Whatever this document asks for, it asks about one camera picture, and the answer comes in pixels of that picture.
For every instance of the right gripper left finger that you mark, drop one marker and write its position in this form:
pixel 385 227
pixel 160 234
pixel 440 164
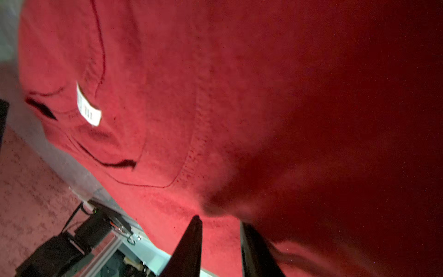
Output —
pixel 186 259

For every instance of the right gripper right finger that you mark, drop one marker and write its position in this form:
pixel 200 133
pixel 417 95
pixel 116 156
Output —
pixel 257 260

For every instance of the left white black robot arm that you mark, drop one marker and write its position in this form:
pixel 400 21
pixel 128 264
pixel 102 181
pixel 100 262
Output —
pixel 61 253

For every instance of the dark red t-shirt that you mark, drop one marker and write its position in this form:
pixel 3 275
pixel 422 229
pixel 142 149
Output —
pixel 320 123

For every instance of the aluminium front rail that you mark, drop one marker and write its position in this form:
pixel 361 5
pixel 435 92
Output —
pixel 139 250

